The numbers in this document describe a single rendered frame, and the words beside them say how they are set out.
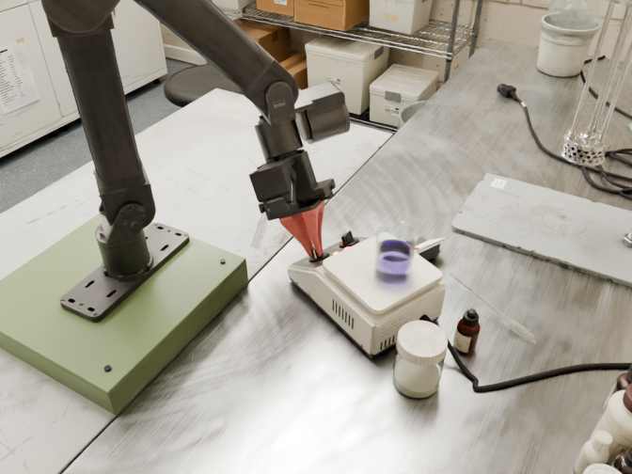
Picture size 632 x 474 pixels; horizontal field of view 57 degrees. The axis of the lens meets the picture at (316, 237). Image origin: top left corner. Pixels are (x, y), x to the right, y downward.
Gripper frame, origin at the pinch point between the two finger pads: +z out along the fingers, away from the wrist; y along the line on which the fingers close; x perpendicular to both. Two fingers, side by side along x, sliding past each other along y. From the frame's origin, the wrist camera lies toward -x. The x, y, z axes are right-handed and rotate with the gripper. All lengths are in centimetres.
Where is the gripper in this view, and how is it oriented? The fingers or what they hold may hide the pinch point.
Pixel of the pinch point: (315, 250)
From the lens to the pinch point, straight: 83.6
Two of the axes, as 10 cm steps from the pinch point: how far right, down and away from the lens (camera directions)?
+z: 2.9, 9.3, 2.1
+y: 9.4, -2.3, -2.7
